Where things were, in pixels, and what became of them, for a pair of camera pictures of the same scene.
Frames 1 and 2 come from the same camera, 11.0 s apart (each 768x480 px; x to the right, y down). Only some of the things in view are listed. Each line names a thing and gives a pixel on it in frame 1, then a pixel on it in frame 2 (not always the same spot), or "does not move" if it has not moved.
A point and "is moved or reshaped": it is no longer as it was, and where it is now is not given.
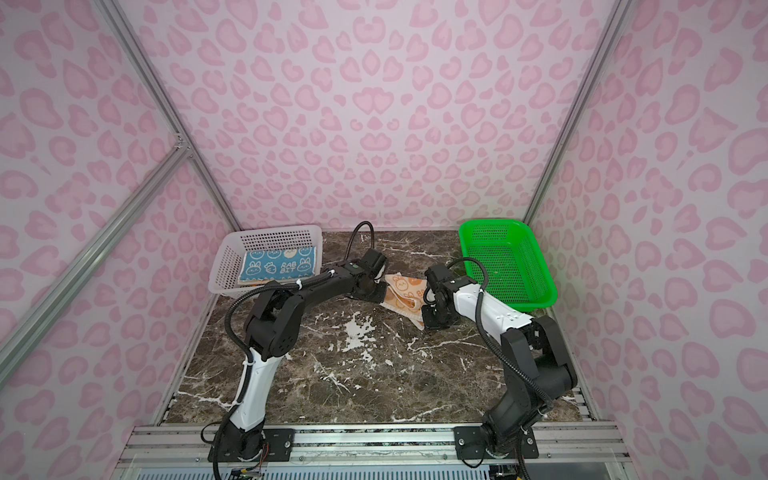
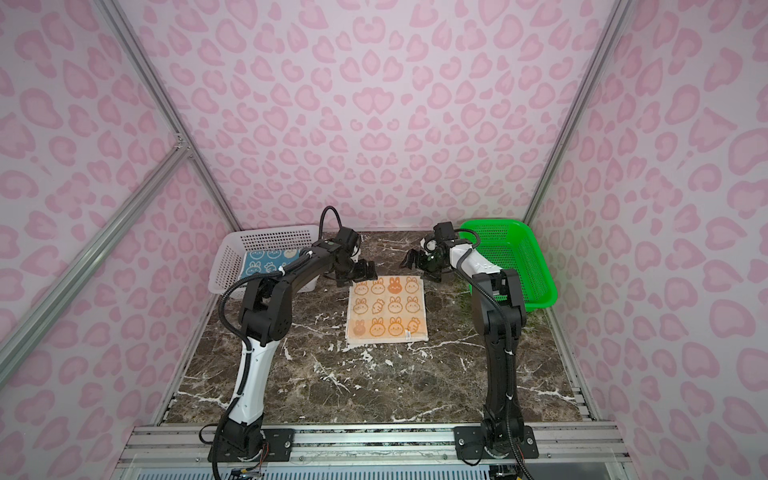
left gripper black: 382,296 → 362,274
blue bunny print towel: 281,265 does not move
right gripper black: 431,324 → 423,253
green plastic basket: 517,270 does not move
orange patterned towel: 405,297 is moved or reshaped
